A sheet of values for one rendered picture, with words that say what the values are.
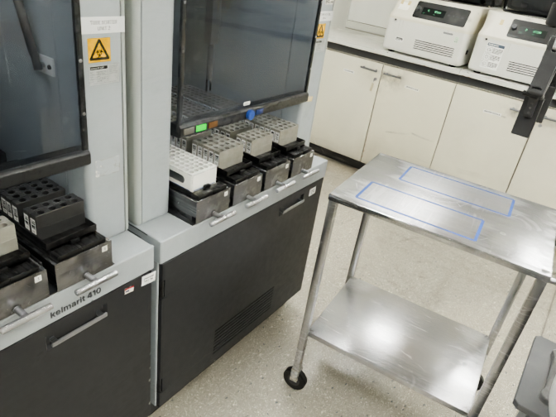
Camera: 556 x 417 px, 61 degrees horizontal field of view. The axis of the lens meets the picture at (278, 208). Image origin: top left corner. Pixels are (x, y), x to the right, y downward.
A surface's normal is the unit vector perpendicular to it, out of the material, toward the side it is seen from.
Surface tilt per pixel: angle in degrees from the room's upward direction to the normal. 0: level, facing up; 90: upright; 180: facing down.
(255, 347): 0
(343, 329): 0
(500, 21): 59
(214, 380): 0
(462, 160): 90
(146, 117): 90
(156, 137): 90
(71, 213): 90
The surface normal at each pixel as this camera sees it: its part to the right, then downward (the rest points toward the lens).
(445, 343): 0.14, -0.87
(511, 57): -0.58, 0.33
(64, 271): 0.80, 0.38
